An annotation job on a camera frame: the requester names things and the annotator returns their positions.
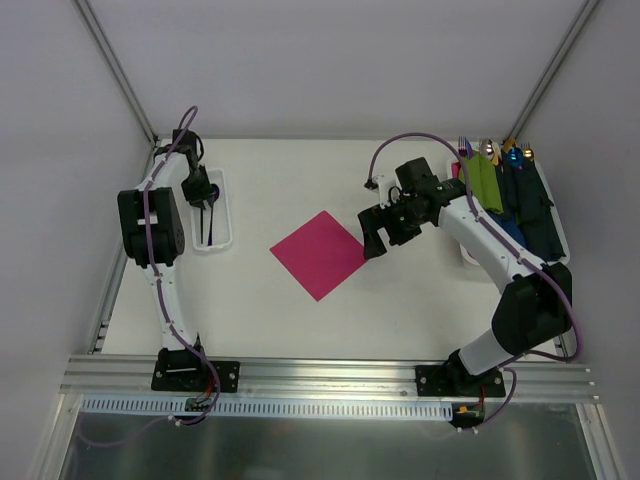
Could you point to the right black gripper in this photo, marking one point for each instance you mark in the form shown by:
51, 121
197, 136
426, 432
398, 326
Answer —
381, 228

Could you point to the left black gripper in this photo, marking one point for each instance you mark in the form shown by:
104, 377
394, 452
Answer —
201, 200

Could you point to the purple metallic spoon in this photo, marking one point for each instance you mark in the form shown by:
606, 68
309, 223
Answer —
214, 210

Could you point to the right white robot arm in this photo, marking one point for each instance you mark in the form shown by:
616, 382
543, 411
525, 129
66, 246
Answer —
534, 294

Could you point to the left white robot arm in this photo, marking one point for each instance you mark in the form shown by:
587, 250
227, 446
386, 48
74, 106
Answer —
154, 237

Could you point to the magenta paper napkin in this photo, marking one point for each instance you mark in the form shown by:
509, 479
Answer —
320, 255

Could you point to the green rolled napkin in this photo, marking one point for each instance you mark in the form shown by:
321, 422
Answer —
481, 173

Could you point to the purple fork in roll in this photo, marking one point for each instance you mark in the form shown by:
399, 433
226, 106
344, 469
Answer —
465, 148

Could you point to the blue rolled napkin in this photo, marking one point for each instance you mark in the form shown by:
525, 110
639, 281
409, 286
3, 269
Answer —
511, 228

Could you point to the silver spoon in roll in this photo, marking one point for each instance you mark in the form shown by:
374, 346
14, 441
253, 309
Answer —
488, 149

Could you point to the dark navy rolled napkin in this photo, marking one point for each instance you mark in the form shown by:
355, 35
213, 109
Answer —
528, 201

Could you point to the small white utensil basket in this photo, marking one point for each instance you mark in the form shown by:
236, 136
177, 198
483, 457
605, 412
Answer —
223, 233

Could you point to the large white storage basket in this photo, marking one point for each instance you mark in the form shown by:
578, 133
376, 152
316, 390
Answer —
517, 200

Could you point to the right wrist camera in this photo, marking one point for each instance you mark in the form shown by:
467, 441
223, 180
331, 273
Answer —
388, 190

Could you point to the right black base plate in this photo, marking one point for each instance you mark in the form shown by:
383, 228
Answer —
447, 380

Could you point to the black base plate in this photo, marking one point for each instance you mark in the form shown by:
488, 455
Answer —
225, 376
447, 380

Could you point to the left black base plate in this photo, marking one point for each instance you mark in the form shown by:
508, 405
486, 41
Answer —
225, 376

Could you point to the left aluminium frame post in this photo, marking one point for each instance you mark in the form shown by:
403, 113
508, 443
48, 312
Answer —
100, 39

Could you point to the aluminium frame post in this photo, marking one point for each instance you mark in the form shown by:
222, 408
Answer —
571, 36
100, 39

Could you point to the aluminium front rail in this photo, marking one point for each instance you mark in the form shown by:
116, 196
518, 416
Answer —
535, 382

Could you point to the white slotted cable duct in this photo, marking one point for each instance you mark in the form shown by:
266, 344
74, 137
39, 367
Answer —
271, 408

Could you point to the right aluminium frame post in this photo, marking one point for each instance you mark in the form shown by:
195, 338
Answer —
571, 36

